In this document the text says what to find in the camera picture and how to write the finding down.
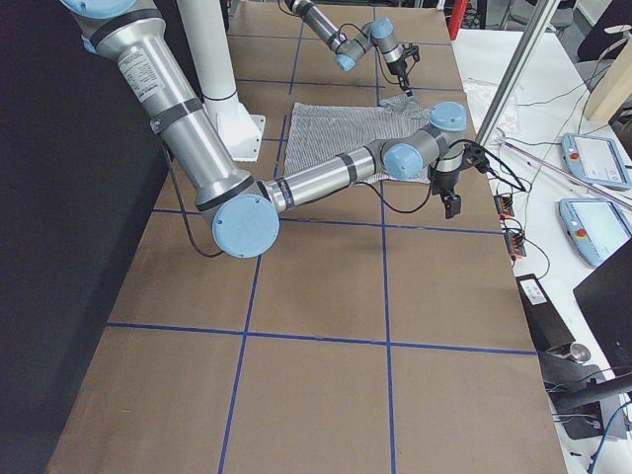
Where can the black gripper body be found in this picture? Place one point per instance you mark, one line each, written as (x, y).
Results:
(443, 184)
(398, 69)

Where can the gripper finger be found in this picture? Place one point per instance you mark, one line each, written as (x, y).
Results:
(405, 87)
(452, 205)

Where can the navy white striped polo shirt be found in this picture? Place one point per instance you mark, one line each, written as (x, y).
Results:
(318, 133)

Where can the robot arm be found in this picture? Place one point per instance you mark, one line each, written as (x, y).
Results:
(378, 34)
(210, 134)

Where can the orange black connector strip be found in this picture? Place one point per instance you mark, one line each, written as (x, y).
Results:
(512, 229)

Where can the red cylinder object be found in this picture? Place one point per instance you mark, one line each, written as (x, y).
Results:
(456, 18)

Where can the near blue teach pendant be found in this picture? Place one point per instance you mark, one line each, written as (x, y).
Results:
(597, 227)

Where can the blue teach pendant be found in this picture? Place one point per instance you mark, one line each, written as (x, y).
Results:
(595, 160)
(597, 227)

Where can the far blue teach pendant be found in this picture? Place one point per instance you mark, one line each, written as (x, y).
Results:
(595, 160)

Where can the brown paper table cover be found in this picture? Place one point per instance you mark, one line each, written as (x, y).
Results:
(374, 336)

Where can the black box with label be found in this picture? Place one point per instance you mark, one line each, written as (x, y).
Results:
(546, 327)

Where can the black monitor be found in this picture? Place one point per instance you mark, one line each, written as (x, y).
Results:
(604, 298)

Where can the aluminium frame post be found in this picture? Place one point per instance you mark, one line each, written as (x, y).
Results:
(526, 46)

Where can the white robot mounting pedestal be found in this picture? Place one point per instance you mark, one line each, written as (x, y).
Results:
(239, 131)

